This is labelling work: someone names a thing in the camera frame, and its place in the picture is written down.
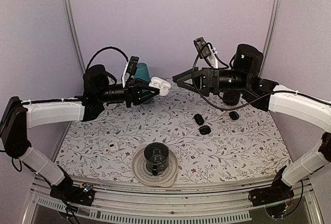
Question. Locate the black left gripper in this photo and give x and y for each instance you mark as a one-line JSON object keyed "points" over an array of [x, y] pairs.
{"points": [[129, 88]]}

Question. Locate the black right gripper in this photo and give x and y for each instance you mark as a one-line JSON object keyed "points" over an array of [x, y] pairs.
{"points": [[210, 80]]}

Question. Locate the white earbuds charging case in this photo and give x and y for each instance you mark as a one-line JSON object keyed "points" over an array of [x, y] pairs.
{"points": [[161, 84]]}

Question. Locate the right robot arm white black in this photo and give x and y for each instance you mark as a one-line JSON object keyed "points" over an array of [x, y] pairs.
{"points": [[266, 95]]}

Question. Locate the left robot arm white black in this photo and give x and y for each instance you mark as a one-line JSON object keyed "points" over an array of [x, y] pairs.
{"points": [[20, 116]]}

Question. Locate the black earbud case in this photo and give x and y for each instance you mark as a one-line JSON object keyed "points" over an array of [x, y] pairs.
{"points": [[204, 130]]}

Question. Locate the small white earbud case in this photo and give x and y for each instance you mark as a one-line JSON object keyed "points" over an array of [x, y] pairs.
{"points": [[113, 147]]}

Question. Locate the teal plastic cup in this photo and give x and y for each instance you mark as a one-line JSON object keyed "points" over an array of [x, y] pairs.
{"points": [[142, 72]]}

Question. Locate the black cylindrical object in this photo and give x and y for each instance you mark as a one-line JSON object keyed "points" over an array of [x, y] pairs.
{"points": [[234, 115], [199, 119]]}

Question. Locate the dark brown plastic cup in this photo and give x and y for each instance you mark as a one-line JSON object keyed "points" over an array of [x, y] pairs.
{"points": [[231, 98]]}

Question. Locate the white floral table mat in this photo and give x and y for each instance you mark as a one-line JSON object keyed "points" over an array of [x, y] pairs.
{"points": [[246, 148]]}

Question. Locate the dark green glass mug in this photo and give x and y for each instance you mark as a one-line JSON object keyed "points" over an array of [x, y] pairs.
{"points": [[157, 158]]}

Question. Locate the beige round plate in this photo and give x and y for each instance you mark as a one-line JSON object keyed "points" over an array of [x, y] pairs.
{"points": [[164, 180]]}

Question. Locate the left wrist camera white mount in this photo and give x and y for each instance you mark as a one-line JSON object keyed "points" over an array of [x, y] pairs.
{"points": [[129, 70]]}

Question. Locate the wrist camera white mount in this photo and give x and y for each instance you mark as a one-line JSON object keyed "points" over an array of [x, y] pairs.
{"points": [[129, 70], [205, 52]]}

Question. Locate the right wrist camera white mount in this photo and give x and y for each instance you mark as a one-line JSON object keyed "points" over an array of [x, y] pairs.
{"points": [[205, 52]]}

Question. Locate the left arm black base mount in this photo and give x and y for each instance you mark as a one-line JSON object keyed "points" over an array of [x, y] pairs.
{"points": [[68, 192]]}

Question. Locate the aluminium front rail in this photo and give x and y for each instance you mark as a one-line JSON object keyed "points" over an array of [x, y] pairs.
{"points": [[225, 202]]}

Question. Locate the right aluminium frame post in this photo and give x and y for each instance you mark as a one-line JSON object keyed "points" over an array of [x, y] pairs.
{"points": [[271, 27]]}

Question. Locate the aluminium frame post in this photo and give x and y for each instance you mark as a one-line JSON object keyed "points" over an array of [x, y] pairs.
{"points": [[74, 36], [271, 27]]}

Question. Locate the left aluminium frame post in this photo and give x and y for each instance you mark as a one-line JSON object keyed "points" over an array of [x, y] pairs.
{"points": [[74, 36]]}

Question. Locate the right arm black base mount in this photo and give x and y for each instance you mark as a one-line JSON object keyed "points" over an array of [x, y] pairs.
{"points": [[277, 191]]}

